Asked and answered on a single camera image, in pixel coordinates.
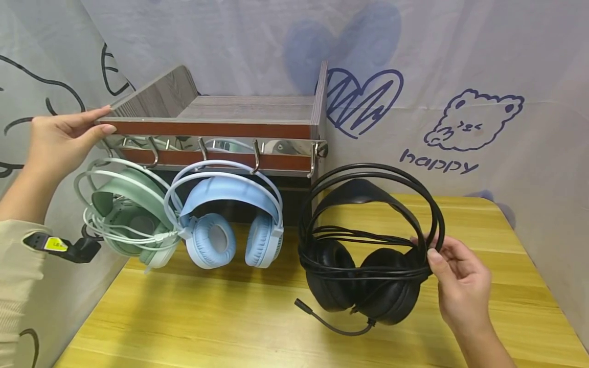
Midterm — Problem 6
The person's right hand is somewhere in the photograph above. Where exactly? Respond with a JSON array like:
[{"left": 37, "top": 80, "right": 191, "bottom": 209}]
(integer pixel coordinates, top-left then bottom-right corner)
[{"left": 410, "top": 235, "right": 494, "bottom": 336}]

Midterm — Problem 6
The person's left hand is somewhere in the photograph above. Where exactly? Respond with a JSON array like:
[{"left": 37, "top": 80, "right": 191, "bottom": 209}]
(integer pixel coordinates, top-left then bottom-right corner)
[{"left": 22, "top": 105, "right": 118, "bottom": 177}]

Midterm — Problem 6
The black headset with microphone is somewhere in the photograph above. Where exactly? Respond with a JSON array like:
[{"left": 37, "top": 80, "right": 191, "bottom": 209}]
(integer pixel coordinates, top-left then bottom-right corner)
[{"left": 294, "top": 163, "right": 446, "bottom": 337}]

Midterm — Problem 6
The wooden shelf with metal hooks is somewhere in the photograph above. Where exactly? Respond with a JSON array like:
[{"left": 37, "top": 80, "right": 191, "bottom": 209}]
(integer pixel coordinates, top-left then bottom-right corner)
[{"left": 94, "top": 60, "right": 330, "bottom": 228}]

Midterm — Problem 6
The person's right forearm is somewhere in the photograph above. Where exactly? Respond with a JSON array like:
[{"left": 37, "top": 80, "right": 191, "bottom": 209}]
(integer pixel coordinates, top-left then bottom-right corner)
[{"left": 453, "top": 318, "right": 517, "bottom": 368}]

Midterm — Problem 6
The person's left forearm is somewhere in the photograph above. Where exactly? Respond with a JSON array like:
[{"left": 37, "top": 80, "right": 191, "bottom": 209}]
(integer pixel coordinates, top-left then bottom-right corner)
[{"left": 0, "top": 163, "right": 55, "bottom": 368}]

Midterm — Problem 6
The mint green headset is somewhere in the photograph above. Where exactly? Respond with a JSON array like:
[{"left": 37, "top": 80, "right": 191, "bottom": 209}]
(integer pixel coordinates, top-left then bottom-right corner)
[{"left": 74, "top": 156, "right": 186, "bottom": 274}]

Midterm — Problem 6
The black wrist band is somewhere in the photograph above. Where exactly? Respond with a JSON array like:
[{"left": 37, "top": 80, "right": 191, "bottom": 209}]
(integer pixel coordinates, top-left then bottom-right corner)
[{"left": 23, "top": 232, "right": 103, "bottom": 265}]

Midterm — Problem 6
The light blue headset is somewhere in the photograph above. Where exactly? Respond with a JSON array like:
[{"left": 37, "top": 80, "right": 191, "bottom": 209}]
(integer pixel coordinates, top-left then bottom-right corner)
[{"left": 164, "top": 159, "right": 285, "bottom": 270}]

